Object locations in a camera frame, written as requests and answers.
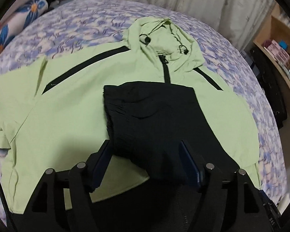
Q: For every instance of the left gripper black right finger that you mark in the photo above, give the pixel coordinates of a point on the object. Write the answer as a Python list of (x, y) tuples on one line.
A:
[(192, 164)]

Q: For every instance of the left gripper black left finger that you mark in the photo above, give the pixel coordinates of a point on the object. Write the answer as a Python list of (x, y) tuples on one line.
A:
[(97, 165)]

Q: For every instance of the light green hooded jacket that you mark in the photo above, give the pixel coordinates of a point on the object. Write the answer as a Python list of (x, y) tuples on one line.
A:
[(52, 113)]

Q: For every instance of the purple floral bed blanket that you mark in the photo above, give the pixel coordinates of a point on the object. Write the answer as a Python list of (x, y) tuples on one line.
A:
[(87, 23)]

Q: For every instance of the pink drawer organizer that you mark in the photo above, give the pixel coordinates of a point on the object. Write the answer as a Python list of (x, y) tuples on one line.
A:
[(278, 53)]

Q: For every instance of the blue box on organizer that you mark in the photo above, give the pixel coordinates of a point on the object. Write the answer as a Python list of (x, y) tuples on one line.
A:
[(283, 45)]

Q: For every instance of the wooden desk shelf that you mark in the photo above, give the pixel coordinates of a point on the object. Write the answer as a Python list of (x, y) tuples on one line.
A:
[(274, 28)]

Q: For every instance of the blue flower folded quilt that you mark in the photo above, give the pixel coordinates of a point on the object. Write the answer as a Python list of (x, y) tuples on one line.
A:
[(18, 17)]

